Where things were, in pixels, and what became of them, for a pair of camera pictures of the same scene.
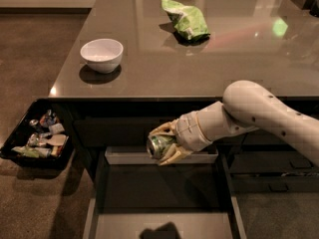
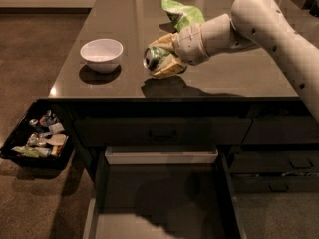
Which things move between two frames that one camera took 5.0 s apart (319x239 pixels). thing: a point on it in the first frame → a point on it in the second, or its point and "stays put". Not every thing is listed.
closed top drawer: x=134 y=132 stays put
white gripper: x=187 y=130 → x=190 y=44
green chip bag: x=189 y=23 stays put
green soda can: x=158 y=145 → x=152 y=57
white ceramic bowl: x=103 y=55 stays put
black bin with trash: x=43 y=137 stays put
